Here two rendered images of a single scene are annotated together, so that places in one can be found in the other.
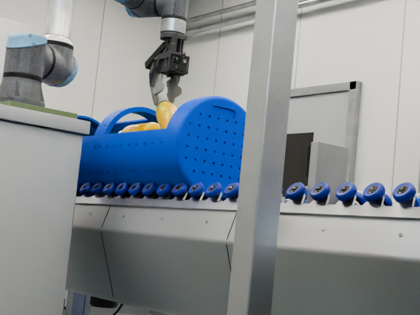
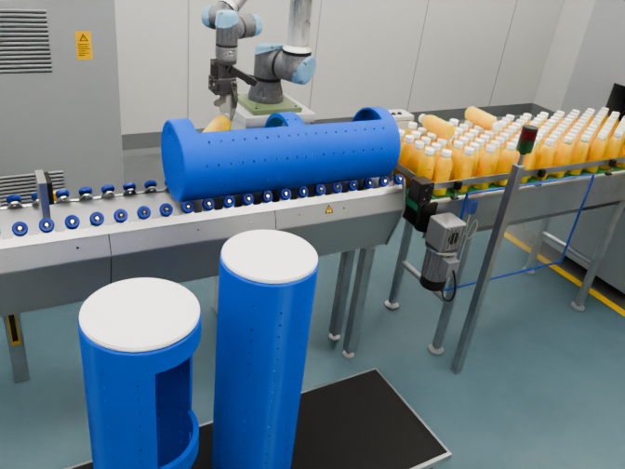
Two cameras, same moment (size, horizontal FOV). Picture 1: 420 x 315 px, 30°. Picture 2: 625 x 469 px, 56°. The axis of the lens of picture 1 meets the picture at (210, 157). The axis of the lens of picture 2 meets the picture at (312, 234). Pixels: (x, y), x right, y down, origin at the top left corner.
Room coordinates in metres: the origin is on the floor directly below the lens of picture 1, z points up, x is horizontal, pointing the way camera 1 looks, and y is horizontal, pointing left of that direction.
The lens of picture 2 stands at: (2.81, -1.84, 1.93)
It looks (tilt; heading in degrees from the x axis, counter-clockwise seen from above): 30 degrees down; 95
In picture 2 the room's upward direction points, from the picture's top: 7 degrees clockwise
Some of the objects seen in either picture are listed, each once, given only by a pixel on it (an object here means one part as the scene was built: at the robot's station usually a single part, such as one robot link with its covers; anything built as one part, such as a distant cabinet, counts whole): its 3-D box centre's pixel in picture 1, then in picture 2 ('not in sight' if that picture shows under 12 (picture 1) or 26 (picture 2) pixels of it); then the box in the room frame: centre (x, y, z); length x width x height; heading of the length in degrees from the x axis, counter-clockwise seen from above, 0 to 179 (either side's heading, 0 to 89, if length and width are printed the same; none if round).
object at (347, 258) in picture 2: not in sight; (342, 288); (2.78, 0.54, 0.31); 0.06 x 0.06 x 0.63; 37
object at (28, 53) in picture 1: (26, 55); (270, 60); (2.33, 0.58, 1.34); 0.13 x 0.12 x 0.14; 155
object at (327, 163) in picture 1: (324, 177); (46, 197); (1.81, -0.27, 1.00); 0.10 x 0.04 x 0.15; 127
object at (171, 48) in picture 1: (171, 55); (223, 76); (2.26, 0.14, 1.36); 0.09 x 0.08 x 0.12; 37
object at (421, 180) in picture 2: not in sight; (419, 191); (3.03, 0.39, 0.95); 0.10 x 0.07 x 0.10; 127
